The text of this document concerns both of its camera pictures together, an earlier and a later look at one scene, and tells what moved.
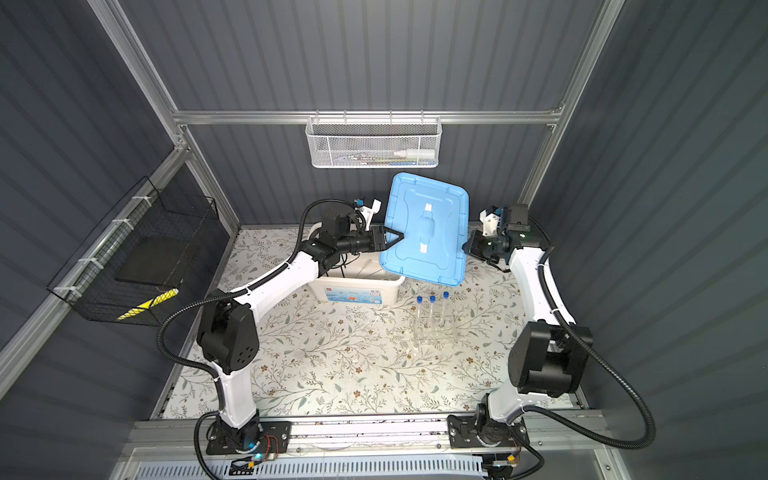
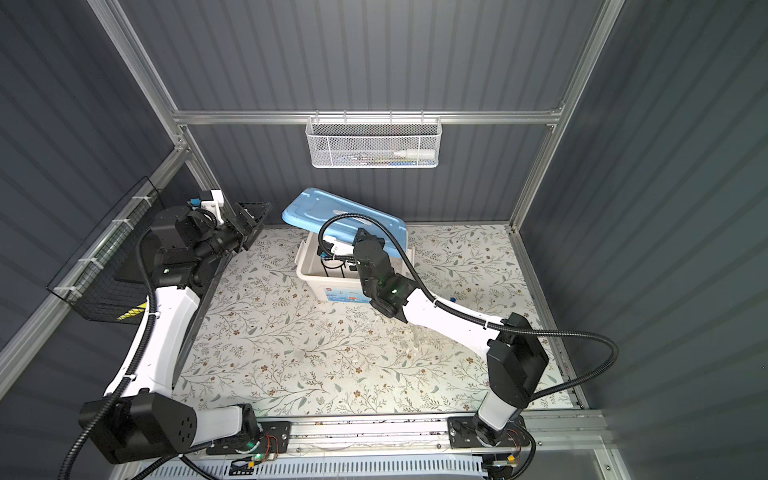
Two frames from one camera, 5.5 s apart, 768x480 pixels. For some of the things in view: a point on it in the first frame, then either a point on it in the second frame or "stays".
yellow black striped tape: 149,304 stays
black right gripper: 472,245 to 362,240
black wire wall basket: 133,268 stays
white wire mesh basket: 373,142 stays
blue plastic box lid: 433,218 to 313,205
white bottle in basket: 417,154 stays
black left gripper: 379,232 to 238,235
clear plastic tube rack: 435,332 stays
